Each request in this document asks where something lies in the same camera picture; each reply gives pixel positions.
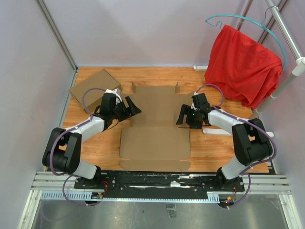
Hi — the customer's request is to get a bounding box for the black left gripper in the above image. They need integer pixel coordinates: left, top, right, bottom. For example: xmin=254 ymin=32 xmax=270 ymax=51
xmin=111 ymin=96 xmax=142 ymax=122

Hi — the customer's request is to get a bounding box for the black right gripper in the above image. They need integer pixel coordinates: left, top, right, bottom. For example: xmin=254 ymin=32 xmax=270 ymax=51
xmin=177 ymin=104 xmax=203 ymax=129

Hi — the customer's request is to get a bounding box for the brown cardboard box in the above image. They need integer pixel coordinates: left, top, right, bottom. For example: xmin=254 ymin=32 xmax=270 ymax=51
xmin=119 ymin=83 xmax=192 ymax=172
xmin=69 ymin=69 xmax=122 ymax=114

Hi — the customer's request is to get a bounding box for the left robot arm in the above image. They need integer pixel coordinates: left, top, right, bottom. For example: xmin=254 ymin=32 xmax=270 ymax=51
xmin=42 ymin=90 xmax=142 ymax=189

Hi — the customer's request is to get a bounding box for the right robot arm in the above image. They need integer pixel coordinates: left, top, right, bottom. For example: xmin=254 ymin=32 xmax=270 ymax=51
xmin=187 ymin=93 xmax=275 ymax=191

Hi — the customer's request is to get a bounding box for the folded brown cardboard box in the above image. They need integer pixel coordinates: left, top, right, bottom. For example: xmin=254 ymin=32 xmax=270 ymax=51
xmin=69 ymin=69 xmax=122 ymax=114

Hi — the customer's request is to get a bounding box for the red cloth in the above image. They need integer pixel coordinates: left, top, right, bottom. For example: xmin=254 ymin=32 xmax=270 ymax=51
xmin=204 ymin=25 xmax=283 ymax=109

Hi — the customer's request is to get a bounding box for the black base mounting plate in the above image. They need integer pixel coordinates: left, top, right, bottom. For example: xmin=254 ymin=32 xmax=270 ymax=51
xmin=74 ymin=170 xmax=245 ymax=199

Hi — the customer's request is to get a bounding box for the teal clothes hanger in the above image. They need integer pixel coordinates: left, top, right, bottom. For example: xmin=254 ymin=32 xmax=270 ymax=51
xmin=205 ymin=14 xmax=287 ymax=70

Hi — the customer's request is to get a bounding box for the white clothes rack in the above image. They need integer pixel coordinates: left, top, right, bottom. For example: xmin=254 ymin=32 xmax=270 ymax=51
xmin=193 ymin=0 xmax=305 ymax=139

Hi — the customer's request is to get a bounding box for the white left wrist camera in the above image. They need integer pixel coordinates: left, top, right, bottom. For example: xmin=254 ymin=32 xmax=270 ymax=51
xmin=105 ymin=88 xmax=122 ymax=104

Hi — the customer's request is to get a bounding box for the grey slotted cable duct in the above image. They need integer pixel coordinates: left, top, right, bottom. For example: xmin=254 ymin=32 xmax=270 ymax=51
xmin=39 ymin=190 xmax=220 ymax=203

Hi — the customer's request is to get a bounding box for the aluminium frame rail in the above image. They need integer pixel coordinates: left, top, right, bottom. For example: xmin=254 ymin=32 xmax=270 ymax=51
xmin=19 ymin=171 xmax=304 ymax=229

